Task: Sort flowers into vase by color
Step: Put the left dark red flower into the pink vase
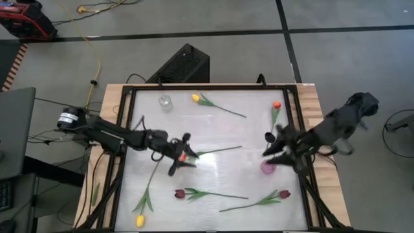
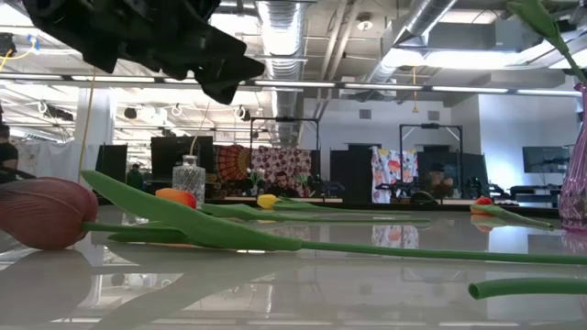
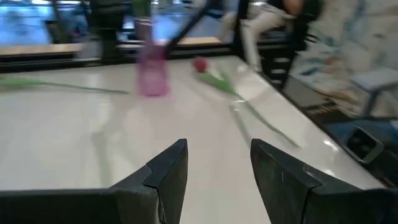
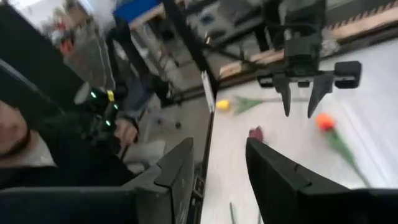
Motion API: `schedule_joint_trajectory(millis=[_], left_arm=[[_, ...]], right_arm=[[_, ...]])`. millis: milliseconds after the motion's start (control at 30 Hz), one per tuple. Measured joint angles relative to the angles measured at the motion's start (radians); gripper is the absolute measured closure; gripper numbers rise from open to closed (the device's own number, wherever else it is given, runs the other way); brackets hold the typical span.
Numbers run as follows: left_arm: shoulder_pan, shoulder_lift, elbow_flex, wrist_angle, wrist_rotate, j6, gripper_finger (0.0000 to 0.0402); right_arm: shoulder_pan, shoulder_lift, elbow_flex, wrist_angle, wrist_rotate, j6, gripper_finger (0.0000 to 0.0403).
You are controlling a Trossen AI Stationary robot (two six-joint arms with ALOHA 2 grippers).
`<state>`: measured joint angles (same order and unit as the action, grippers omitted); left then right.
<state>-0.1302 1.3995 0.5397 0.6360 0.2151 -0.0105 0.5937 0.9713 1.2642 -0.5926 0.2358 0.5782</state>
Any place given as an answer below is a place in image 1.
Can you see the yellow artificial tulip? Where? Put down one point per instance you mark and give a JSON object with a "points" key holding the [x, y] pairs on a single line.
{"points": [[195, 97], [140, 221]]}

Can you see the gray desk top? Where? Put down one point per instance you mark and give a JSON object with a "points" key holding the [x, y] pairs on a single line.
{"points": [[16, 129]]}

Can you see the dark red artificial tulip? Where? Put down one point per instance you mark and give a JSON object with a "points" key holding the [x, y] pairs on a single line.
{"points": [[180, 193], [285, 194]]}

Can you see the black artificial tulip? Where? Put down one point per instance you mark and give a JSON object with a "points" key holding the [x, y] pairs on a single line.
{"points": [[270, 137]]}

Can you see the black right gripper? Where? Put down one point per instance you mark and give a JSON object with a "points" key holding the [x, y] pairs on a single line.
{"points": [[299, 149]]}

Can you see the black metal table frame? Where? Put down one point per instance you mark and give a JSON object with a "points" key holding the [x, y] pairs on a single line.
{"points": [[210, 87]]}

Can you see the black keyboard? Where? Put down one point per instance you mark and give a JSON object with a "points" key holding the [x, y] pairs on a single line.
{"points": [[4, 194]]}

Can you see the red black equipment case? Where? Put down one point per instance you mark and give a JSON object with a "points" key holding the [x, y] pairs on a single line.
{"points": [[26, 22]]}

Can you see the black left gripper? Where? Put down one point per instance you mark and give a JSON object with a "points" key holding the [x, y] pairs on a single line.
{"points": [[161, 142]]}

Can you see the purple glass vase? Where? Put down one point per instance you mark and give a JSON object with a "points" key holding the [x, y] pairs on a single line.
{"points": [[268, 169]]}

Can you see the clear cut-glass vase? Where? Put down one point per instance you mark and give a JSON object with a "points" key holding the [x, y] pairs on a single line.
{"points": [[165, 102]]}

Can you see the orange artificial tulip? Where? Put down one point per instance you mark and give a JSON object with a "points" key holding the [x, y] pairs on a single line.
{"points": [[277, 105], [183, 158]]}

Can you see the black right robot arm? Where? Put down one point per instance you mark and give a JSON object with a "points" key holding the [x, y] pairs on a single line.
{"points": [[339, 124]]}

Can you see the gray stand leg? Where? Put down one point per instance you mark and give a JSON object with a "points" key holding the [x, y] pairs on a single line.
{"points": [[402, 123]]}

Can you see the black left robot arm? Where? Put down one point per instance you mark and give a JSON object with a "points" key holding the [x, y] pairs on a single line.
{"points": [[110, 136]]}

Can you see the black computer tower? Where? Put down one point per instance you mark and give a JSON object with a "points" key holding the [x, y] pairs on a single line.
{"points": [[184, 64]]}

